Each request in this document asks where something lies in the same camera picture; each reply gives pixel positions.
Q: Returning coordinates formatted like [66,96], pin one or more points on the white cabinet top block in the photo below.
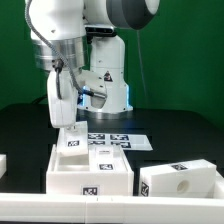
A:
[189,179]

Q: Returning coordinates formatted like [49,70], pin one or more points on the white cabinet door panel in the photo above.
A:
[106,158]

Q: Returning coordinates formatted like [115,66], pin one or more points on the white block at left edge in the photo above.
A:
[3,168]

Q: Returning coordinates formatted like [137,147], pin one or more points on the white flat marker plate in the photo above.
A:
[125,141]

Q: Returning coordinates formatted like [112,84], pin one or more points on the white cabinet body box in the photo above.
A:
[71,174]

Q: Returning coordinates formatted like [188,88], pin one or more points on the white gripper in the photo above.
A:
[62,100]

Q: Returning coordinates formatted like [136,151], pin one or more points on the white small door panel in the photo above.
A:
[74,143]

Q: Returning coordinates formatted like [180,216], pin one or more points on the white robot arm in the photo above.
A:
[77,44]

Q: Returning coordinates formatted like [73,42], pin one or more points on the white front rail bar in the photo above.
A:
[113,210]

